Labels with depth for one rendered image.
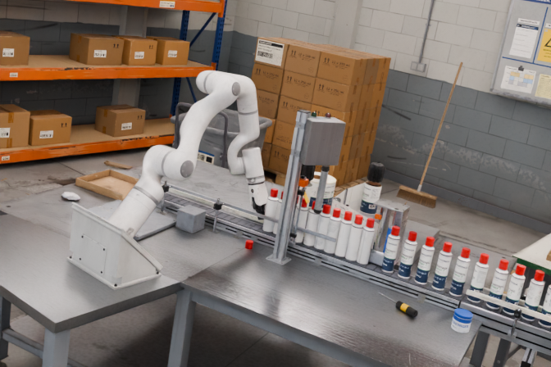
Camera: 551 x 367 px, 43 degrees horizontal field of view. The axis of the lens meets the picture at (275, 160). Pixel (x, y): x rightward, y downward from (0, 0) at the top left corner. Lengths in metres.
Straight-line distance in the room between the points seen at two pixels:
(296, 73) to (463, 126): 1.91
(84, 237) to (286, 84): 4.32
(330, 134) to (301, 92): 3.80
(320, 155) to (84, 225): 0.99
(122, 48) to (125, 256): 4.61
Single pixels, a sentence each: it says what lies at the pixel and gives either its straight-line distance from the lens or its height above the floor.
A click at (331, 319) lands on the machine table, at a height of 0.83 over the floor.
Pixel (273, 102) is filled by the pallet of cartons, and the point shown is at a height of 0.80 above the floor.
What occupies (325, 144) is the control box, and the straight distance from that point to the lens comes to 2.95.
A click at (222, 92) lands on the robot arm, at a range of 2.90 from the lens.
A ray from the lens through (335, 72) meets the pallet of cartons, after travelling 6.56.
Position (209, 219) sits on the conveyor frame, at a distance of 3.37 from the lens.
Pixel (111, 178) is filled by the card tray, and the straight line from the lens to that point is 3.88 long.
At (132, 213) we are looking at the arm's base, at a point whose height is 1.05.
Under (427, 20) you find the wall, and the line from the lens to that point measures 7.71.
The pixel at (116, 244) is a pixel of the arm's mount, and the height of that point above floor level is 1.00.
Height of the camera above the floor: 2.04
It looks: 15 degrees down
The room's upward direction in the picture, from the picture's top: 9 degrees clockwise
